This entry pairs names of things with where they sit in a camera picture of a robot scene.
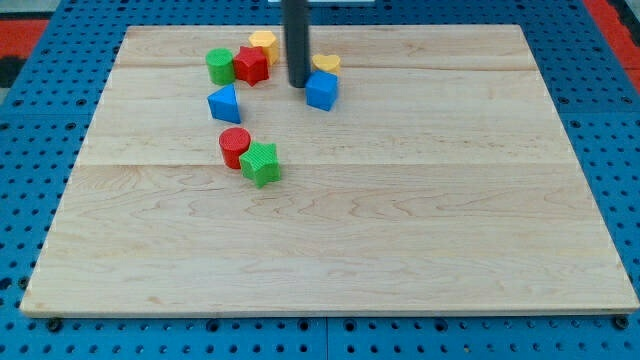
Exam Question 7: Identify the yellow hexagon block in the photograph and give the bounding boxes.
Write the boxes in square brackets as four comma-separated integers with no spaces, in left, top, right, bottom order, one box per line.
[248,30,280,65]

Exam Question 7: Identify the red cylinder block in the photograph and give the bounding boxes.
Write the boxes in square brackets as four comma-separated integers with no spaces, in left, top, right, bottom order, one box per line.
[218,127,251,170]

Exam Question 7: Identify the green star block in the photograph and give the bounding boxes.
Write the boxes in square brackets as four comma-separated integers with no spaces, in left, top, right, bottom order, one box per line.
[239,141,281,188]

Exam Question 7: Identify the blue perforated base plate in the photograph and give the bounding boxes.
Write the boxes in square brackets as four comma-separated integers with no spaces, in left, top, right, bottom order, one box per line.
[1,0,639,359]

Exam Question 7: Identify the blue cube block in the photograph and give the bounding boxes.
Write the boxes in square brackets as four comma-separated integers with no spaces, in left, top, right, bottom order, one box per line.
[305,70,339,111]

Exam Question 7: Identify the blue triangle block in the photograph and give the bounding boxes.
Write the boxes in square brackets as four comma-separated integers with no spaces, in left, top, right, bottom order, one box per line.
[207,84,241,124]

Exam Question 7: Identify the red star block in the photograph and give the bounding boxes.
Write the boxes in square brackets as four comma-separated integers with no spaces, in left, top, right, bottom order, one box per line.
[233,46,269,86]

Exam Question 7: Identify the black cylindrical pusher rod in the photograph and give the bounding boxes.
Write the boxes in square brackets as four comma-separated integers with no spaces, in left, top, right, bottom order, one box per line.
[281,0,311,88]

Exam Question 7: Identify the yellow heart block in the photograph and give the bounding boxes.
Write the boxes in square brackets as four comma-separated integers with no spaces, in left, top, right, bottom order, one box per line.
[311,54,341,76]

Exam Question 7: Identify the light wooden board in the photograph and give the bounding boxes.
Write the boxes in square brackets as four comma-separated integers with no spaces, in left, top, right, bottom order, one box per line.
[21,25,639,318]

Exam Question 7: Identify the green cylinder block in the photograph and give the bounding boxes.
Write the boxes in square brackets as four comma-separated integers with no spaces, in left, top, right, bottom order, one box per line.
[205,48,235,85]

